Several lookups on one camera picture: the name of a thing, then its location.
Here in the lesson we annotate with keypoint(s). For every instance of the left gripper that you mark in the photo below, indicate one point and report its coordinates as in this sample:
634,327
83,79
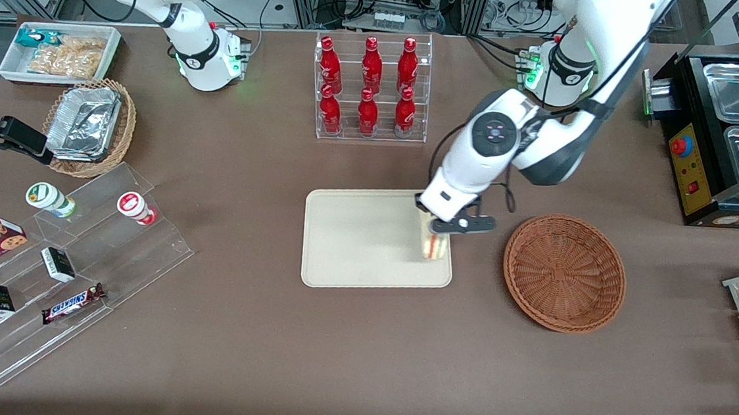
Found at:
418,203

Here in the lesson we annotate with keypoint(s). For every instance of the triangular sandwich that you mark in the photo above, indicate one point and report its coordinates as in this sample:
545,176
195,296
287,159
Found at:
434,245

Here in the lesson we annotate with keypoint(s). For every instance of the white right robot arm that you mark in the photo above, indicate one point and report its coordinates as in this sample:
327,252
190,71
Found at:
190,55

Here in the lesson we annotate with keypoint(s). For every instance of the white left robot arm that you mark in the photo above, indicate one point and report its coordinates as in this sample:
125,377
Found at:
552,149

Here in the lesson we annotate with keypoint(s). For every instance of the beige plastic serving tray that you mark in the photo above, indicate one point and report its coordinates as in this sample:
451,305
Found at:
360,240

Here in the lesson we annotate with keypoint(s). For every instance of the brown round wicker basket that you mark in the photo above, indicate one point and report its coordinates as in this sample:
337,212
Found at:
562,275

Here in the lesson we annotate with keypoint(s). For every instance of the tan oval wicker basket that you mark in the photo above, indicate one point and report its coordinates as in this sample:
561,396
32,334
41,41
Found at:
127,122

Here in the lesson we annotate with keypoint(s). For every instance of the green lidded yogurt cup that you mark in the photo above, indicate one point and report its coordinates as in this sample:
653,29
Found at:
47,197

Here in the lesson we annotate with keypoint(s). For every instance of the white rectangular snack bin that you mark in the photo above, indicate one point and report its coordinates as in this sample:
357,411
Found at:
14,67

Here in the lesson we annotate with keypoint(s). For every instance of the stack of foil trays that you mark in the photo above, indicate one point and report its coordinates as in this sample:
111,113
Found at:
83,122

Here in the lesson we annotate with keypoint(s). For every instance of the clear bag of chips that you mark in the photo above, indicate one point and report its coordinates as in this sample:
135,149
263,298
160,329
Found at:
68,57

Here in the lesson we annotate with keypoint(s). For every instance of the teal snack packet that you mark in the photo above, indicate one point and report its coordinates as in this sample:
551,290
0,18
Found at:
34,37

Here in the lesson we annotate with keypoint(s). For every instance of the clear acrylic bottle rack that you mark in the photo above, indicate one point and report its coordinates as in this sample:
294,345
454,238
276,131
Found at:
416,122

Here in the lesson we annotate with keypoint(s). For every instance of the red cola bottle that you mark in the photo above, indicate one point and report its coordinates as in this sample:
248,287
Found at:
372,66
330,66
331,113
367,115
407,67
405,115

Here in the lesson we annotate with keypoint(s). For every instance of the red lidded yogurt cup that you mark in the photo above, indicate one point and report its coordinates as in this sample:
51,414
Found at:
132,205

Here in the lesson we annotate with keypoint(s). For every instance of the clear acrylic stepped shelf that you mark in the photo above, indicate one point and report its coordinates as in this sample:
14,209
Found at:
109,253

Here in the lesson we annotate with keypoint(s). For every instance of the Snickers chocolate bar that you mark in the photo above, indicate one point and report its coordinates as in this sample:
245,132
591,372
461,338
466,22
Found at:
72,303

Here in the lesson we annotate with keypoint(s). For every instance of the black hot food display case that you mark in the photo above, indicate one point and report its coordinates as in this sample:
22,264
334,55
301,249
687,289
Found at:
689,173

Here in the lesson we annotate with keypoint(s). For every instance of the red emergency stop button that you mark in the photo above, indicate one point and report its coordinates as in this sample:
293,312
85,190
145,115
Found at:
681,146

